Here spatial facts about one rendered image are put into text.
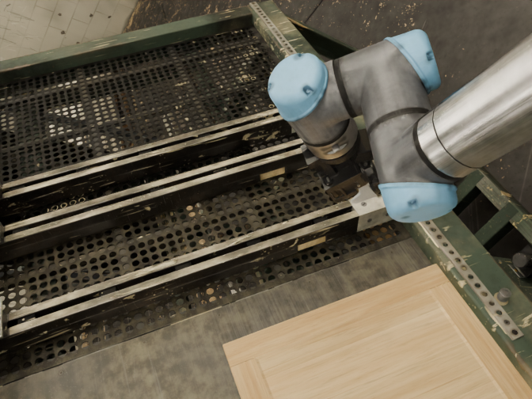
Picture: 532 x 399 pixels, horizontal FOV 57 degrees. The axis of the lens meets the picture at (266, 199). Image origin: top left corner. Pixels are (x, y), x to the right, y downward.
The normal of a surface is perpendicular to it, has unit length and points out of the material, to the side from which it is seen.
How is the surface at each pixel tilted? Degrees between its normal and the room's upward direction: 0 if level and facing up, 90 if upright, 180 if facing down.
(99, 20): 90
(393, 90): 33
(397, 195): 3
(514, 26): 0
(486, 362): 55
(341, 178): 27
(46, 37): 90
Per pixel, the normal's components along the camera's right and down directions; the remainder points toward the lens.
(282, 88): -0.43, -0.40
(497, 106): -0.75, 0.34
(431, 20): -0.78, -0.14
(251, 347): -0.04, -0.66
